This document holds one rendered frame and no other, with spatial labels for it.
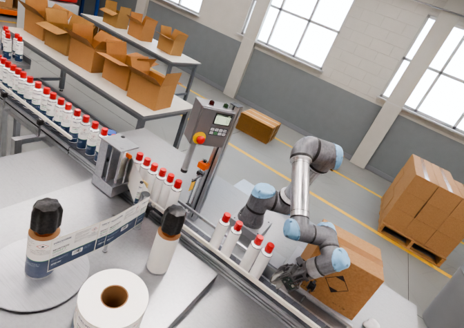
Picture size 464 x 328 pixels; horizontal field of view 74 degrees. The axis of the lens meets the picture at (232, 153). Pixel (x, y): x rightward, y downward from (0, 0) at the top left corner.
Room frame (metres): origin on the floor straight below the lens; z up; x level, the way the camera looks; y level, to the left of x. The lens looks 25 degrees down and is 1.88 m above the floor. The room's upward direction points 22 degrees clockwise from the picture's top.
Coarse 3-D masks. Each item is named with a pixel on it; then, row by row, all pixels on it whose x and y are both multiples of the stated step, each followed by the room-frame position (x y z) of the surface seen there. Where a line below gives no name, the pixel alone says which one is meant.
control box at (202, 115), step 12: (192, 108) 1.30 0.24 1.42; (204, 108) 1.23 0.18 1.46; (216, 108) 1.27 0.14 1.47; (228, 108) 1.32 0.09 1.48; (192, 120) 1.27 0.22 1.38; (204, 120) 1.24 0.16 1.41; (192, 132) 1.23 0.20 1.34; (204, 132) 1.25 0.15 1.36; (204, 144) 1.26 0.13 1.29; (216, 144) 1.30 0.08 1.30
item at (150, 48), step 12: (96, 24) 5.43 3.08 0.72; (108, 24) 5.53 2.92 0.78; (120, 36) 5.14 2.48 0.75; (144, 48) 4.94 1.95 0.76; (156, 48) 5.18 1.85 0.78; (168, 60) 4.75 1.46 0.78; (180, 60) 5.05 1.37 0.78; (192, 60) 5.41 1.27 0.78; (168, 72) 4.77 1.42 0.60; (192, 72) 5.41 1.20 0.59
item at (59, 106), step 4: (60, 100) 1.54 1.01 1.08; (56, 104) 1.54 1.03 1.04; (60, 104) 1.54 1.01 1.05; (56, 108) 1.53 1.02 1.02; (60, 108) 1.54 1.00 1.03; (56, 112) 1.53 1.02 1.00; (60, 112) 1.54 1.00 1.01; (56, 116) 1.53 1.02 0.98; (60, 116) 1.54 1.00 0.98; (56, 120) 1.53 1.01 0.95; (60, 120) 1.54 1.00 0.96; (60, 124) 1.54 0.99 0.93; (52, 128) 1.54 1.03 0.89
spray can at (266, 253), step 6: (270, 246) 1.04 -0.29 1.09; (264, 252) 1.04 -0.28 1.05; (270, 252) 1.04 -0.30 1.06; (258, 258) 1.04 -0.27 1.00; (264, 258) 1.02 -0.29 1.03; (270, 258) 1.04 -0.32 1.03; (258, 264) 1.03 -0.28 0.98; (264, 264) 1.03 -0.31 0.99; (252, 270) 1.04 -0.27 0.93; (258, 270) 1.02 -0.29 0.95; (258, 276) 1.03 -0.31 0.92
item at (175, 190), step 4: (176, 180) 1.23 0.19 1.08; (180, 180) 1.24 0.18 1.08; (176, 184) 1.22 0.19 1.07; (180, 184) 1.22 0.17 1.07; (172, 188) 1.22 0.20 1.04; (176, 188) 1.22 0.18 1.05; (180, 188) 1.24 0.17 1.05; (172, 192) 1.21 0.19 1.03; (176, 192) 1.21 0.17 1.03; (180, 192) 1.23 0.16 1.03; (168, 196) 1.22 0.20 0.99; (172, 196) 1.21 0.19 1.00; (176, 196) 1.21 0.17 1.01; (168, 200) 1.21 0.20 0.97; (172, 200) 1.21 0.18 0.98; (176, 200) 1.22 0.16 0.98; (168, 204) 1.21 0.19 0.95; (176, 204) 1.23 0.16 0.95; (164, 208) 1.22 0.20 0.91
